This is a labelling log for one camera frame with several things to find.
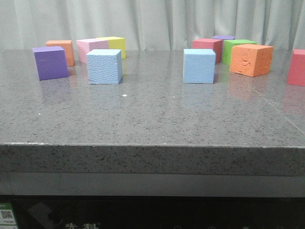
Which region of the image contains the textured light blue foam block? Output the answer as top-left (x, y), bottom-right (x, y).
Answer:
top-left (86, 49), bottom-right (123, 84)

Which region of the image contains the pink foam block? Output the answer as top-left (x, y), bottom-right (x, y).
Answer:
top-left (76, 39), bottom-right (109, 63)

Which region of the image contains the yellow foam block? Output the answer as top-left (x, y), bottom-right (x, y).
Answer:
top-left (97, 36), bottom-right (126, 59)

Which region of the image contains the green foam block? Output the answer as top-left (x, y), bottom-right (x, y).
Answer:
top-left (222, 39), bottom-right (257, 66)

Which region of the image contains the orange foam block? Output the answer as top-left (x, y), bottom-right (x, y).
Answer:
top-left (229, 44), bottom-right (274, 77)
top-left (45, 40), bottom-right (75, 67)

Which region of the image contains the orange foam block left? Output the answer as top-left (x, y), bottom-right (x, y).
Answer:
top-left (45, 40), bottom-right (75, 67)

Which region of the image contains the green QR code sticker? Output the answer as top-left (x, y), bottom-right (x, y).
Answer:
top-left (0, 203), bottom-right (19, 229)

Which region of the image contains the black appliance front panel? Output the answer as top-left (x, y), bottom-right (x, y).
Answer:
top-left (0, 196), bottom-right (305, 229)

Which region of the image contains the purple foam block left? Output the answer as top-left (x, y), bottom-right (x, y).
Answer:
top-left (32, 46), bottom-right (69, 81)

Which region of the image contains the orange foam block right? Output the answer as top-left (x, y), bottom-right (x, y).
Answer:
top-left (229, 44), bottom-right (274, 77)

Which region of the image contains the red foam block centre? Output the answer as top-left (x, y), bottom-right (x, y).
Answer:
top-left (192, 38), bottom-right (223, 63)

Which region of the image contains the purple foam block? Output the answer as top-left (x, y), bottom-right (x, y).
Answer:
top-left (32, 46), bottom-right (69, 81)
top-left (212, 35), bottom-right (235, 40)

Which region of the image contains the red foam block right edge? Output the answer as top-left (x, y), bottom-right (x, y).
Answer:
top-left (287, 49), bottom-right (305, 86)

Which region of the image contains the smooth light blue foam block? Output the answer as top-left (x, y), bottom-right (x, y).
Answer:
top-left (183, 49), bottom-right (216, 84)

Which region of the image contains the grey curtain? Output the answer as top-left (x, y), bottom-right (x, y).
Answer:
top-left (0, 0), bottom-right (305, 50)

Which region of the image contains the purple foam block back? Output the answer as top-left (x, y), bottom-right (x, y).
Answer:
top-left (212, 35), bottom-right (235, 40)

